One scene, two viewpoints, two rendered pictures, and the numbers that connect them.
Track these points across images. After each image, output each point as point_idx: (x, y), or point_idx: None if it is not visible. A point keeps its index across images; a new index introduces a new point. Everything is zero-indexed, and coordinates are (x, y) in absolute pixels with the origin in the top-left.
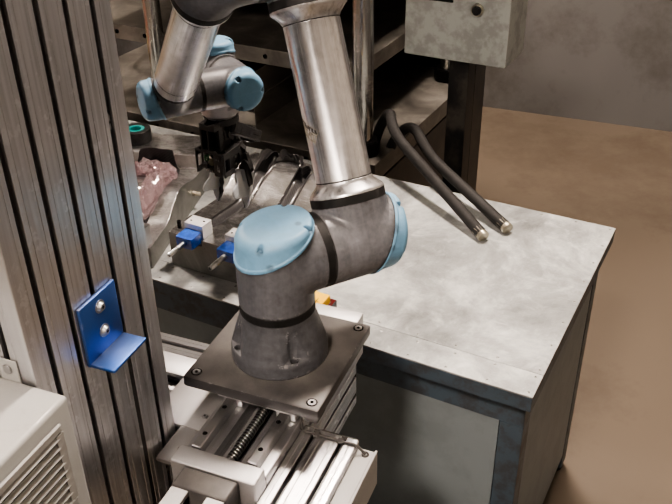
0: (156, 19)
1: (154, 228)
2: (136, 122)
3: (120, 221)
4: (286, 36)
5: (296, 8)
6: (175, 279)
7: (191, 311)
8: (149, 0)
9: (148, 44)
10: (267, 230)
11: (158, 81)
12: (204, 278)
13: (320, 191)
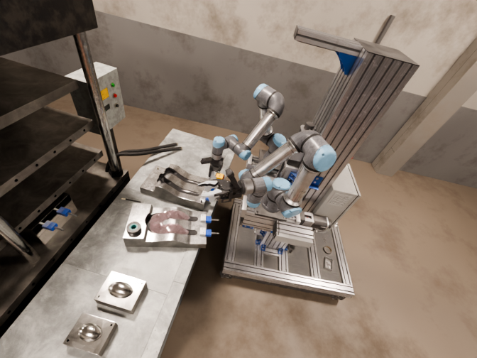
0: (13, 227)
1: (194, 213)
2: (63, 263)
3: None
4: None
5: None
6: (210, 208)
7: None
8: (6, 222)
9: (18, 242)
10: (282, 138)
11: (253, 145)
12: (209, 202)
13: (270, 131)
